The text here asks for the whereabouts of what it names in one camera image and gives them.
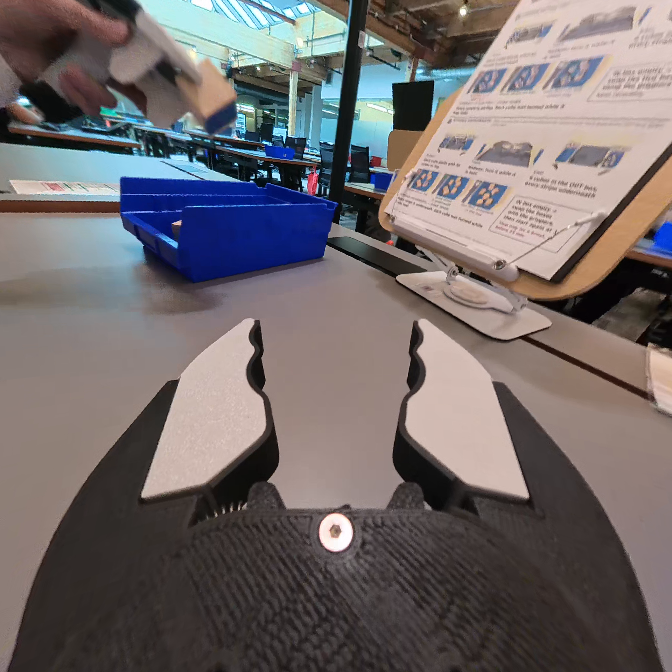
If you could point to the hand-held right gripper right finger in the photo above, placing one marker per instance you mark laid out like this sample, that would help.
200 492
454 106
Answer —
462 420

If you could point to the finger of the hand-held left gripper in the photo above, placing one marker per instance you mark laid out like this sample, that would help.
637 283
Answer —
162 105
168 44

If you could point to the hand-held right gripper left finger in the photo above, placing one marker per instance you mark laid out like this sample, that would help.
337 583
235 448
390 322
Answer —
210 420

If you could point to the blue-striped wooden cube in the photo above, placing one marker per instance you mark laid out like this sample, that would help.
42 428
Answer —
215 89
177 231

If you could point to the blue plastic bin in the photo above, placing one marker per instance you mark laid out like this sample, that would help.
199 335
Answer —
279 152
252 236
664 235
381 181

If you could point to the person's left forearm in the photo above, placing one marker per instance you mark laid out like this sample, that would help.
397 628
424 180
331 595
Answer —
6 78

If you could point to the person's left hand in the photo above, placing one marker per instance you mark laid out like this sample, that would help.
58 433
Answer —
36 31

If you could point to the wooden-top background table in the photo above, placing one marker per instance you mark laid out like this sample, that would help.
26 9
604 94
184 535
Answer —
273 156
651 257
362 190
68 135

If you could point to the small clear label packet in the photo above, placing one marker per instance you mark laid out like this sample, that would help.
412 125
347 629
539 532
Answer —
426 288

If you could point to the red bag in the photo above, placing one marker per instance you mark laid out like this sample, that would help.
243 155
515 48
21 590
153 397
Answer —
313 182

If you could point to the black steel column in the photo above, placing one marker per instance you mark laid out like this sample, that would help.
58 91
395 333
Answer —
344 105

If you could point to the laminated instruction sheet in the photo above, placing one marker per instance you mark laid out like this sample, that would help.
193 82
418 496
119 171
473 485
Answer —
660 378

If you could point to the black office chair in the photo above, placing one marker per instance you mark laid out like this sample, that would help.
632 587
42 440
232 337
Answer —
359 162

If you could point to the wooden book stand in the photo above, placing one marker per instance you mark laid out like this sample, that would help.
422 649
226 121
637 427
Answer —
399 149

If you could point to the black display panel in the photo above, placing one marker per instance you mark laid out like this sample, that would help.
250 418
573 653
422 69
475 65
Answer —
413 105

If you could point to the printed instruction poster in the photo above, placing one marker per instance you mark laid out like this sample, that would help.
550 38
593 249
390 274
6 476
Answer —
525 157

